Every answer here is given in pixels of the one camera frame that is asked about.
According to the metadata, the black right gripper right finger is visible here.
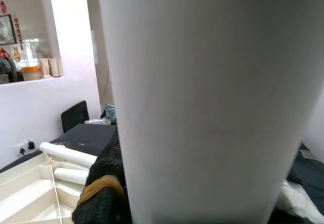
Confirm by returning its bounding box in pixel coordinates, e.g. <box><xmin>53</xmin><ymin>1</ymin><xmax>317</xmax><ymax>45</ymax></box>
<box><xmin>273</xmin><ymin>168</ymin><xmax>324</xmax><ymax>224</ymax></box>

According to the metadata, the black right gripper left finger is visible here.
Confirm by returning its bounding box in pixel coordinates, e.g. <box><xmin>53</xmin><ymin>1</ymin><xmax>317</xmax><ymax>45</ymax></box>
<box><xmin>72</xmin><ymin>126</ymin><xmax>134</xmax><ymax>224</ymax></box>

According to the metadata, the brown rubber band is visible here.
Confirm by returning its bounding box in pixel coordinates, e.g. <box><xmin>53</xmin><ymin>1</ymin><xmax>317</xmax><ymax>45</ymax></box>
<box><xmin>75</xmin><ymin>175</ymin><xmax>125</xmax><ymax>207</ymax></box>

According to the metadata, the black tablecloth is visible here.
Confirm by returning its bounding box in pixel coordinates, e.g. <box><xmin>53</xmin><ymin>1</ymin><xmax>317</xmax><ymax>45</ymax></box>
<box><xmin>0</xmin><ymin>122</ymin><xmax>324</xmax><ymax>211</ymax></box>

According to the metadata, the clear plastic bag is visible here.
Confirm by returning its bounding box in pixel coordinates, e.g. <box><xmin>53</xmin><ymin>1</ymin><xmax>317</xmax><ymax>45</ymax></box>
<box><xmin>85</xmin><ymin>117</ymin><xmax>113</xmax><ymax>125</ymax></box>

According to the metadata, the teal cloth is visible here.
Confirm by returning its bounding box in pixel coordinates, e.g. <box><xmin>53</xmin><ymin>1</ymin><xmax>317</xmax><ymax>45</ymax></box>
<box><xmin>105</xmin><ymin>103</ymin><xmax>117</xmax><ymax>120</ymax></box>

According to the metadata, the black floor chair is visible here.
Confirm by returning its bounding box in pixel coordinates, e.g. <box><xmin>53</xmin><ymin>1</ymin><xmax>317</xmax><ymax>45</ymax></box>
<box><xmin>60</xmin><ymin>100</ymin><xmax>90</xmax><ymax>133</ymax></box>

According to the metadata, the white plastic table top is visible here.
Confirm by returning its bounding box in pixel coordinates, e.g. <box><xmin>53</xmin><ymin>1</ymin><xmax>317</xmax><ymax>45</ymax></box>
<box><xmin>0</xmin><ymin>149</ymin><xmax>102</xmax><ymax>224</ymax></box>

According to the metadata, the orange-lidded white container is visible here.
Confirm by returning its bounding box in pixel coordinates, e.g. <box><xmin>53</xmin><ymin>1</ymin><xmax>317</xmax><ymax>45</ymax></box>
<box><xmin>21</xmin><ymin>66</ymin><xmax>43</xmax><ymax>81</ymax></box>

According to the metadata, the red hanging ornament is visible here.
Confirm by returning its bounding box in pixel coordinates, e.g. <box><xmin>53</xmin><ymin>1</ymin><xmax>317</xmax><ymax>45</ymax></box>
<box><xmin>14</xmin><ymin>18</ymin><xmax>25</xmax><ymax>50</ymax></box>

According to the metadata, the framed picture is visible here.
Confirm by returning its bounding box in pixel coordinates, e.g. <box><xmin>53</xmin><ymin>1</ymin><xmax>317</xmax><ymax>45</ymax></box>
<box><xmin>0</xmin><ymin>14</ymin><xmax>18</xmax><ymax>45</ymax></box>

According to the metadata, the wall socket with plug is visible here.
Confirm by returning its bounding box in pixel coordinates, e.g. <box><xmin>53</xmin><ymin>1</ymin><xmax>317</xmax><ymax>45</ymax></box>
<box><xmin>15</xmin><ymin>140</ymin><xmax>36</xmax><ymax>157</ymax></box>

